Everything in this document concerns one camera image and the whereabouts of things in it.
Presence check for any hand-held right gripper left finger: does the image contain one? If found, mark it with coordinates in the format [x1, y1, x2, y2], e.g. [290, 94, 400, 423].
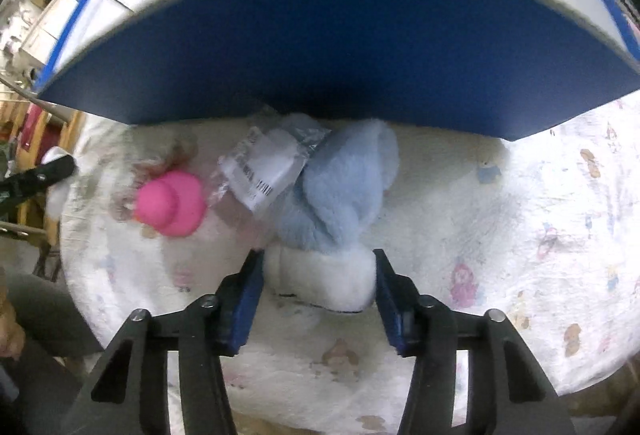
[60, 249, 266, 435]

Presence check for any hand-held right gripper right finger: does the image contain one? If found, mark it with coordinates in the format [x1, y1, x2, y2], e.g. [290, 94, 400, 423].
[372, 248, 576, 435]

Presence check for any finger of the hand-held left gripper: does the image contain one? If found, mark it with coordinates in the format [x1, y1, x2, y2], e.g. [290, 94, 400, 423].
[0, 156, 77, 211]

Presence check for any light blue plush toy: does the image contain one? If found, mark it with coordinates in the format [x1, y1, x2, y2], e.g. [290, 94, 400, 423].
[263, 113, 401, 313]

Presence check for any blue and white cardboard box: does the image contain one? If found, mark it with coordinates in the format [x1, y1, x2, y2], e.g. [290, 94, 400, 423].
[34, 0, 640, 142]

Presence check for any printed white blanket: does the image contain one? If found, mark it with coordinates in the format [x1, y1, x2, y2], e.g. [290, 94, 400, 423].
[59, 92, 640, 433]

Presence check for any pink toy duck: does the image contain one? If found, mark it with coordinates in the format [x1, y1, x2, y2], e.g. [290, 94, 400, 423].
[133, 170, 209, 237]

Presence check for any clear plastic tag bag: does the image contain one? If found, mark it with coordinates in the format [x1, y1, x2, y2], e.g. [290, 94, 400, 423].
[212, 112, 332, 217]

